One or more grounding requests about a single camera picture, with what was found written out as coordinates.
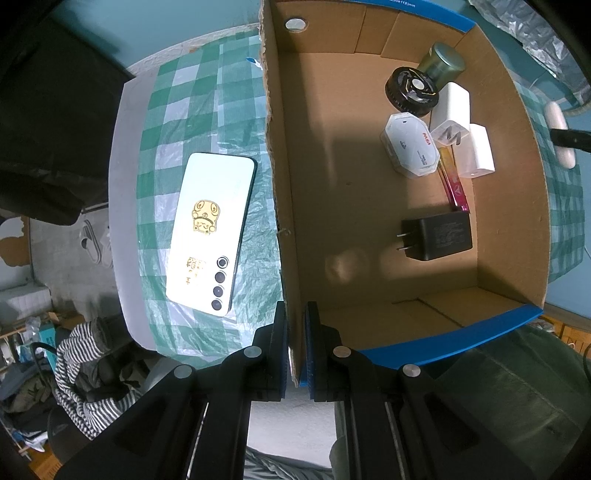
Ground green round tin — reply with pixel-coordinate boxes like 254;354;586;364
418;42;466;86

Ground black white striped cloth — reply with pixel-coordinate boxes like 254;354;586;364
54;320;144;439

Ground green checkered tablecloth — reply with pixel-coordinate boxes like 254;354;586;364
134;25;591;356

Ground black round fan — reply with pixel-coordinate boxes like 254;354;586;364
385;66;438;117

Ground white phone with gold sticker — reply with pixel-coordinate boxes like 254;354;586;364
166;152;258;318

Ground clear plastic bag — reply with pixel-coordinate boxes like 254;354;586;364
468;0;591;107

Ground white grey-marked charger block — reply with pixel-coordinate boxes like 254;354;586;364
429;82;472;147

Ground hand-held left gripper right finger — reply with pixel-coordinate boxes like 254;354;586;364
305;301;528;480

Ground white slipper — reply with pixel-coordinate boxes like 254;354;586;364
79;219;102;266
99;226;114;268

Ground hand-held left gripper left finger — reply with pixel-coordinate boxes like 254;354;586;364
55;300;289;480

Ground black plug charger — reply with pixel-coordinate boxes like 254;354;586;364
396;211;474;261

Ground white oblong case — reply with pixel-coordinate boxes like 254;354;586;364
544;102;578;169

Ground white wall charger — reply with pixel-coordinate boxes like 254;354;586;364
457;124;496;180

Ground blue cardboard box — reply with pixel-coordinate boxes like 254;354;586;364
259;0;552;388

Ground black hanging cloth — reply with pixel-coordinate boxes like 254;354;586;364
0;14;137;227

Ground person's green trousers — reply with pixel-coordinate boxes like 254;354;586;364
332;323;591;480

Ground pink translucent stick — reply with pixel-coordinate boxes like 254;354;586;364
438;147;472;214

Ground white plastic crate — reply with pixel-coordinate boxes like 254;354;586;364
0;284;51;324

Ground white hexagonal box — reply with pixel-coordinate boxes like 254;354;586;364
379;112;440;178

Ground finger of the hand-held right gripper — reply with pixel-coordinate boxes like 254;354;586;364
549;128;591;152

